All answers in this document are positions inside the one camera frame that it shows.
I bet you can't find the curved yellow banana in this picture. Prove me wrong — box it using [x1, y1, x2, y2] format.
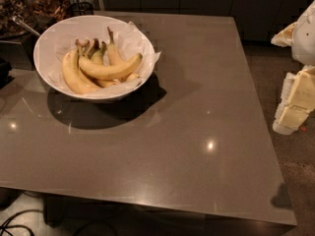
[79, 53, 143, 80]

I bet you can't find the black wire basket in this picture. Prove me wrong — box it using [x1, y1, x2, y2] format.
[70, 2, 94, 17]

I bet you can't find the glass bowl of nuts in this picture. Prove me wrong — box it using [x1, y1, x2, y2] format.
[0, 0, 36, 39]

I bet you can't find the small lower yellow banana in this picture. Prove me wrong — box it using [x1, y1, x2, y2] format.
[95, 73, 140, 88]

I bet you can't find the black object at left edge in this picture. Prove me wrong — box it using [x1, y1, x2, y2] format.
[0, 58, 12, 85]

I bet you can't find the white ceramic bowl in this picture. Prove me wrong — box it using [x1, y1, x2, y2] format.
[33, 15, 159, 102]

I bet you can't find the upright back yellow banana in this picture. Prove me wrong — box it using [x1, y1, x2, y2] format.
[107, 28, 123, 66]

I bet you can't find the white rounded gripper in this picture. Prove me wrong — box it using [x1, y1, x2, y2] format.
[271, 0, 315, 135]

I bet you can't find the white paper bowl liner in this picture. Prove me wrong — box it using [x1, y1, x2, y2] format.
[33, 16, 159, 102]

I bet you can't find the black floor cable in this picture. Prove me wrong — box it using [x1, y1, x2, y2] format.
[0, 208, 45, 236]

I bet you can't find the left large yellow banana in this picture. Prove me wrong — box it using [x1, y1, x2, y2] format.
[62, 39, 99, 94]

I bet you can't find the greenish middle banana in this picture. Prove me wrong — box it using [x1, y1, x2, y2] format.
[91, 41, 106, 65]

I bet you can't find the metal serving spoon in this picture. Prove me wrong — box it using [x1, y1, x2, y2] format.
[13, 16, 40, 37]

